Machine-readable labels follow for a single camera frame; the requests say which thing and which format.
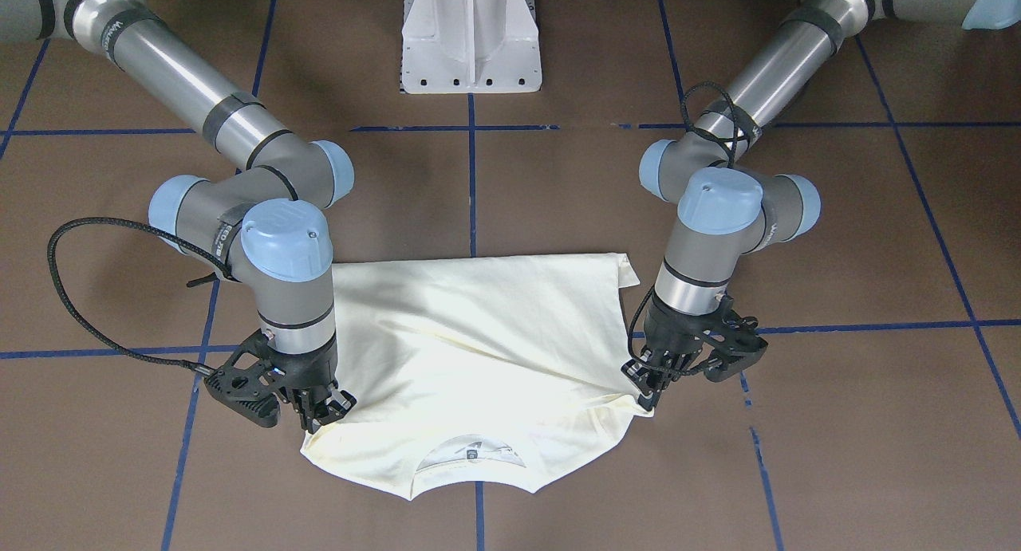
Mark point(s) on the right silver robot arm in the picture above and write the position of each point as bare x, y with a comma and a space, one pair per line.
264, 227

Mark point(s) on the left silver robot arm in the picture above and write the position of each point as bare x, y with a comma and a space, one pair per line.
725, 210

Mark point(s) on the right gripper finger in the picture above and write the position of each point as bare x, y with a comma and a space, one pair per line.
334, 405
308, 406

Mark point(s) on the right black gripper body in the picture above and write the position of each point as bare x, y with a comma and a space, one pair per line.
313, 375

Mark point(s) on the white camera mast pedestal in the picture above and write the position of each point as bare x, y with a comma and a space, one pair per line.
470, 46

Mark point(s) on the cream long-sleeve printed shirt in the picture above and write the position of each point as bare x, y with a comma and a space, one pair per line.
503, 370

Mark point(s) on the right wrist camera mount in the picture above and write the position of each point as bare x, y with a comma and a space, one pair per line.
244, 384

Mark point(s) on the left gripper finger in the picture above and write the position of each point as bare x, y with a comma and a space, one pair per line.
674, 366
647, 382

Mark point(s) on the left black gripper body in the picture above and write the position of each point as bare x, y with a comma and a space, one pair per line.
667, 333

